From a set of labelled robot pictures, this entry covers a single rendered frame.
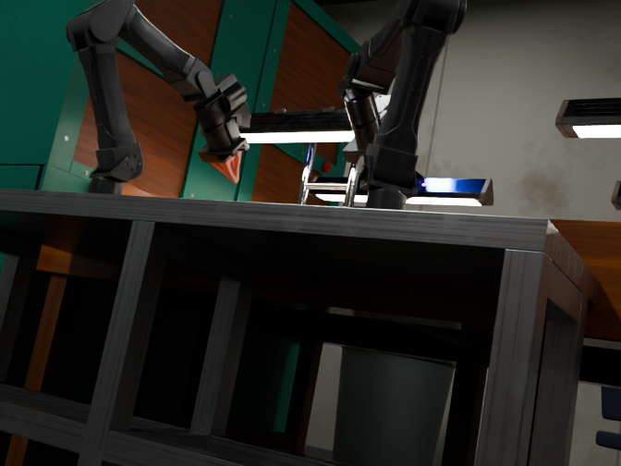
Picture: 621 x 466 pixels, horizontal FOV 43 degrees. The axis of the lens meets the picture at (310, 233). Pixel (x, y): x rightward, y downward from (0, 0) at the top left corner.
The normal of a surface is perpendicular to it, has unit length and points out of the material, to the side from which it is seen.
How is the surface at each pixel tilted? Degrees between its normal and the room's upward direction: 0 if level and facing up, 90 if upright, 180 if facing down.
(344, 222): 90
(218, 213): 90
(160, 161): 90
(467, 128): 90
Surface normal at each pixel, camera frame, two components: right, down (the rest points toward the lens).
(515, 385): -0.48, -0.25
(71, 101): 0.84, 0.05
